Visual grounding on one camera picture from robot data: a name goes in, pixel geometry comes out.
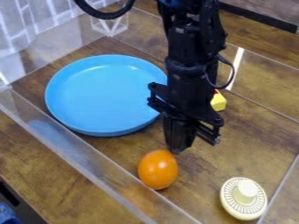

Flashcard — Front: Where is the orange ball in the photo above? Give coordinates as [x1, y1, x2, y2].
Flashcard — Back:
[138, 150, 179, 190]

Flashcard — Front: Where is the black corrugated cable conduit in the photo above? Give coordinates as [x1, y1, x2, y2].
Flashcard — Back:
[72, 0, 138, 21]

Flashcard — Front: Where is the blue object at corner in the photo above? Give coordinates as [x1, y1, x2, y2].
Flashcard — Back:
[0, 203, 19, 224]

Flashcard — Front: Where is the cream round lid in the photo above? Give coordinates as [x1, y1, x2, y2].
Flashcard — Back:
[219, 177, 267, 221]

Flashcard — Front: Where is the blue round tray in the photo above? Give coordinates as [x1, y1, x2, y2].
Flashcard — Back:
[44, 54, 166, 137]

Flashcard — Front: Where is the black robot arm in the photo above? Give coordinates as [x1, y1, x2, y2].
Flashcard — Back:
[148, 0, 226, 154]

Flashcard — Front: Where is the yellow butter box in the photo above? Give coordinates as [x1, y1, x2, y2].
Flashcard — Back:
[210, 90, 227, 111]

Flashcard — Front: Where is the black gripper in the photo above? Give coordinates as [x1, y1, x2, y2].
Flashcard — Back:
[148, 58, 224, 153]

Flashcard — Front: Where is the black cable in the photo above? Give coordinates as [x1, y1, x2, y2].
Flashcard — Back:
[203, 52, 236, 90]

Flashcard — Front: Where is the clear acrylic enclosure wall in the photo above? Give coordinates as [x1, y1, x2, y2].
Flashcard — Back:
[0, 0, 299, 224]

